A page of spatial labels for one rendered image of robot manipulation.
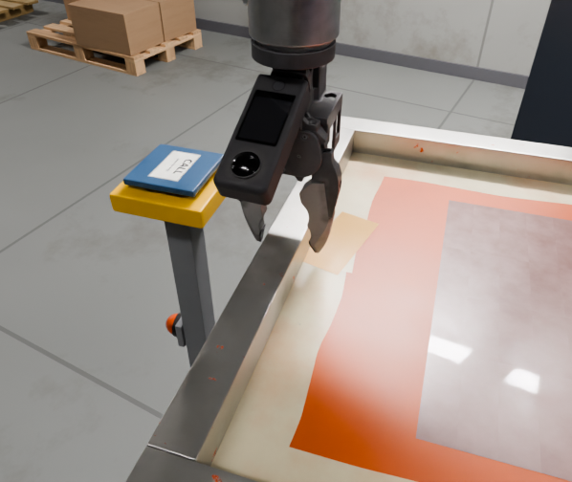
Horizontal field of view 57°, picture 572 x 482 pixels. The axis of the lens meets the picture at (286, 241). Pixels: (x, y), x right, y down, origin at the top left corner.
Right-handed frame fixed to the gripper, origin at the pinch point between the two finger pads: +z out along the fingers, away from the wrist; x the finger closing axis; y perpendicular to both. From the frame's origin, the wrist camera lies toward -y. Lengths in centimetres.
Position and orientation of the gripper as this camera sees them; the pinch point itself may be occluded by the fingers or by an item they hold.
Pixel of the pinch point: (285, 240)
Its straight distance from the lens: 55.0
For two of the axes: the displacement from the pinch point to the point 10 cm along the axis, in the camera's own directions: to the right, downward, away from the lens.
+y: 3.0, -5.9, 7.5
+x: -9.5, -1.9, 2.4
